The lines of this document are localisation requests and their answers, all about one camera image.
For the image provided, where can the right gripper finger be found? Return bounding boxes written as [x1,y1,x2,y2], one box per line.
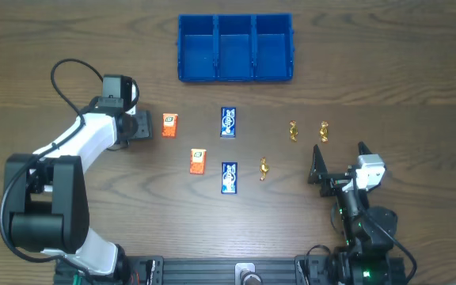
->
[307,144,329,185]
[357,141,374,157]

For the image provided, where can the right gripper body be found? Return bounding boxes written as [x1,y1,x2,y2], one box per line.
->
[318,172,359,198]

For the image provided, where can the blue candy pack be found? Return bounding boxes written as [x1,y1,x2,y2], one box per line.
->
[219,106,238,139]
[220,161,238,195]

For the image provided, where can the orange candy box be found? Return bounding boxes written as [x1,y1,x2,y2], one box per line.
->
[189,148,207,176]
[161,112,180,139]

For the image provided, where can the blue tray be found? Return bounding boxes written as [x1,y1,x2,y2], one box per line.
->
[177,13,295,83]

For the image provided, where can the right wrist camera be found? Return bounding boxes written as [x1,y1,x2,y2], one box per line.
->
[342,153,387,194]

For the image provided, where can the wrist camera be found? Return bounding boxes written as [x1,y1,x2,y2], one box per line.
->
[342,153,387,194]
[101,74,140,116]

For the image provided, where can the mounting rail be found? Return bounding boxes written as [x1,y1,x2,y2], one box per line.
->
[53,255,407,285]

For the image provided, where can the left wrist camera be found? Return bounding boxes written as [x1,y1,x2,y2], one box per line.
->
[101,74,140,116]

